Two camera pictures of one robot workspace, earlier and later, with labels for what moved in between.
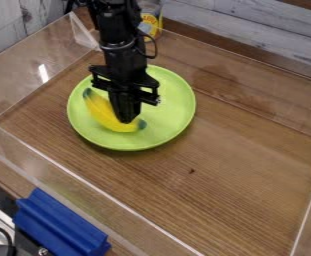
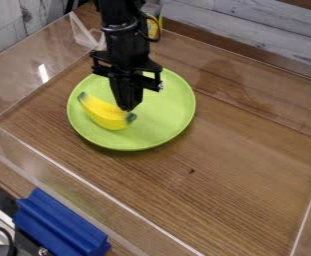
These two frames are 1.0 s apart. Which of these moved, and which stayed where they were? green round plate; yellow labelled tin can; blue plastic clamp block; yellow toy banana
Moved: yellow toy banana
Stayed: yellow labelled tin can; blue plastic clamp block; green round plate
